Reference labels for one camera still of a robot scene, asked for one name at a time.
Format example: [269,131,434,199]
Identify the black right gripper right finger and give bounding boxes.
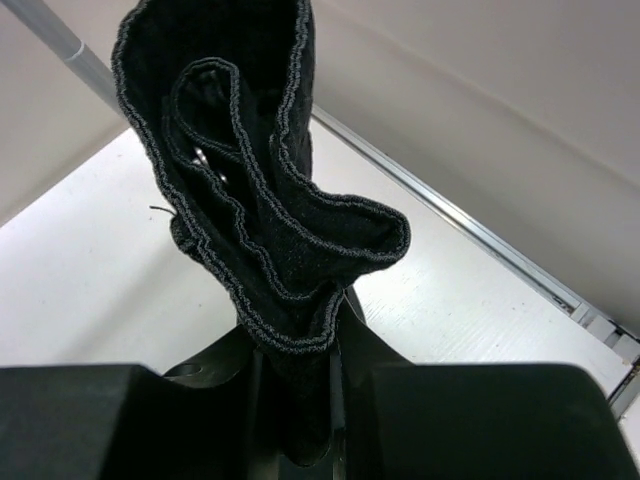
[332,290,623,479]

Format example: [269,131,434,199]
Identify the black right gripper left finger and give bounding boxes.
[1,329,279,479]

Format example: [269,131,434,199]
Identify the black trousers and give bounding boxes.
[111,1,411,466]

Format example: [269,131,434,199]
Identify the white clothes rack frame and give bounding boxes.
[1,0,124,117]

